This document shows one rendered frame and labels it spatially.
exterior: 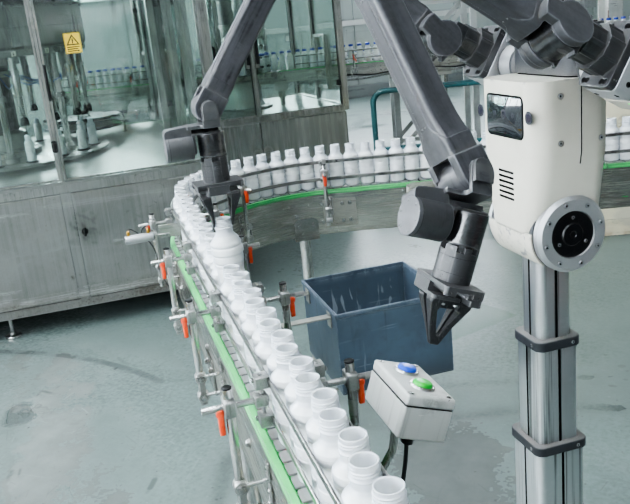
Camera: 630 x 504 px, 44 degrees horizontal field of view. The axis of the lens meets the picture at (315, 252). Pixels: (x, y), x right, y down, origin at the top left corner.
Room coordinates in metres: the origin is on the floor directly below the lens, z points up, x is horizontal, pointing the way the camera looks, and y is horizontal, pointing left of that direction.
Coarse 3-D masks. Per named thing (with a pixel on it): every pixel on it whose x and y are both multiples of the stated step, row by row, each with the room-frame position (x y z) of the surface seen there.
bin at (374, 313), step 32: (320, 288) 2.11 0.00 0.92; (352, 288) 2.13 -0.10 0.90; (384, 288) 2.16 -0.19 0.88; (416, 288) 2.08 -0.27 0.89; (320, 320) 1.84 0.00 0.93; (352, 320) 1.81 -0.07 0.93; (384, 320) 1.83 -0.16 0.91; (416, 320) 1.86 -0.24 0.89; (320, 352) 1.98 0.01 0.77; (352, 352) 1.81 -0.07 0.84; (384, 352) 1.83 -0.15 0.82; (416, 352) 1.86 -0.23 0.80; (448, 352) 1.88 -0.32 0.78
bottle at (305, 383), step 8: (296, 376) 1.03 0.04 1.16; (304, 376) 1.04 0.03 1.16; (312, 376) 1.03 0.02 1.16; (296, 384) 1.01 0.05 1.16; (304, 384) 1.00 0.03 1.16; (312, 384) 1.01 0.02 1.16; (320, 384) 1.02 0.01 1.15; (296, 392) 1.01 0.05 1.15; (304, 392) 1.00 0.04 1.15; (296, 400) 1.02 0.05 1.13; (304, 400) 1.00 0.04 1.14; (296, 408) 1.01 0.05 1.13; (304, 408) 1.00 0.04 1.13; (296, 416) 1.00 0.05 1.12; (304, 416) 0.99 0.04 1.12; (296, 424) 1.00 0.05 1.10; (304, 424) 0.99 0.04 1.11; (304, 432) 0.99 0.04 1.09; (296, 440) 1.00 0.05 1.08; (296, 448) 1.01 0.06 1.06; (296, 456) 1.01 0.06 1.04; (304, 456) 1.00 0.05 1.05; (304, 464) 1.00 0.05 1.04; (304, 472) 1.00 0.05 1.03
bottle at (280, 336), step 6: (276, 330) 1.21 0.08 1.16; (282, 330) 1.21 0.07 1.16; (288, 330) 1.21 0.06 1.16; (276, 336) 1.21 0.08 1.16; (282, 336) 1.21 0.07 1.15; (288, 336) 1.18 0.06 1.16; (276, 342) 1.18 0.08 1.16; (282, 342) 1.18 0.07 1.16; (288, 342) 1.18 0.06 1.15; (294, 342) 1.20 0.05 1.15; (300, 354) 1.20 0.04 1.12; (270, 360) 1.18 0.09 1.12; (270, 366) 1.18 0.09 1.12; (276, 366) 1.17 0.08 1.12; (270, 372) 1.18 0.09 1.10; (270, 378) 1.18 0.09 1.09
